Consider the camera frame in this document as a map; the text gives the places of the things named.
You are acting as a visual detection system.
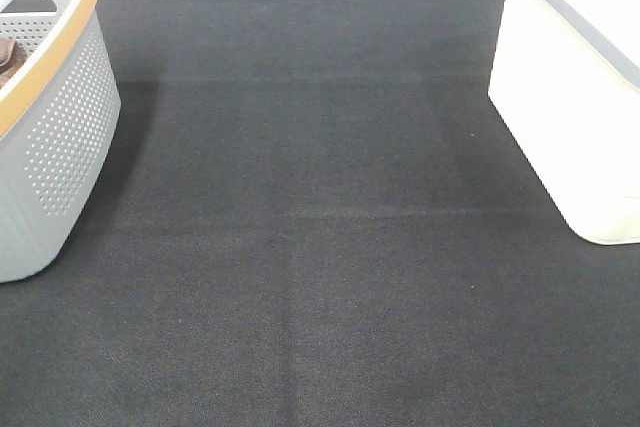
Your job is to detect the brown towel in basket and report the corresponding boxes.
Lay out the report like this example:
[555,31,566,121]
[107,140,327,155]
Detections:
[0,37,27,87]

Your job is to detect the black fabric table mat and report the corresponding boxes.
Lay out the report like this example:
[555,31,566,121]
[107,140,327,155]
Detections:
[1,0,639,426]

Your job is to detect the grey perforated laundry basket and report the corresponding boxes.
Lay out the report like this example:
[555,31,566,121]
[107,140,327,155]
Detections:
[1,0,121,282]

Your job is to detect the white plastic storage basket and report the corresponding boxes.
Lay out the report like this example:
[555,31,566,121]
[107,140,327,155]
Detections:
[488,0,639,245]

